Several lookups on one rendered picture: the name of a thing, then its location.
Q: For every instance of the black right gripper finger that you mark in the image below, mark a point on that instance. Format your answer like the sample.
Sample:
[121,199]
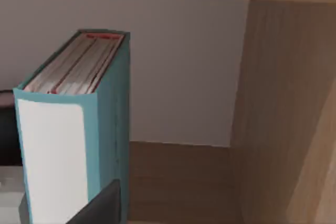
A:
[105,205]

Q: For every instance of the teal book with white label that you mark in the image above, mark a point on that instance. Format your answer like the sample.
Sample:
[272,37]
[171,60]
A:
[76,119]

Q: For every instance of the wooden open shelf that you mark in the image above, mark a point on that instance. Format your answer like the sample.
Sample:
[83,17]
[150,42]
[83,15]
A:
[275,108]

